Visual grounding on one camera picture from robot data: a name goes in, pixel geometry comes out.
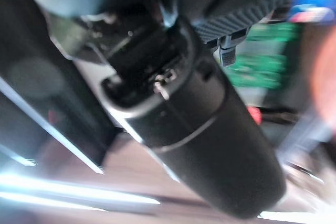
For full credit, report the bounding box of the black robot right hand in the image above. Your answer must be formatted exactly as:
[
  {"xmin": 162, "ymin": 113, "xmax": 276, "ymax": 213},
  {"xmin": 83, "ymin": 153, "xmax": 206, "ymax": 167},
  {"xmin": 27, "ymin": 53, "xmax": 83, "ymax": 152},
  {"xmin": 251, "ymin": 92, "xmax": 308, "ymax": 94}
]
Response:
[{"xmin": 14, "ymin": 0, "xmax": 336, "ymax": 220}]

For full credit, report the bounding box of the Pepsi bottle blue cap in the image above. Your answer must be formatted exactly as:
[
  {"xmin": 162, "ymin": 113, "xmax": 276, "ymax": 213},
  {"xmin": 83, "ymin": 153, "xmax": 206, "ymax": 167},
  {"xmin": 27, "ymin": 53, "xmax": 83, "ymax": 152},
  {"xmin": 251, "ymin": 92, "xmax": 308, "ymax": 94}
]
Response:
[{"xmin": 288, "ymin": 0, "xmax": 336, "ymax": 24}]

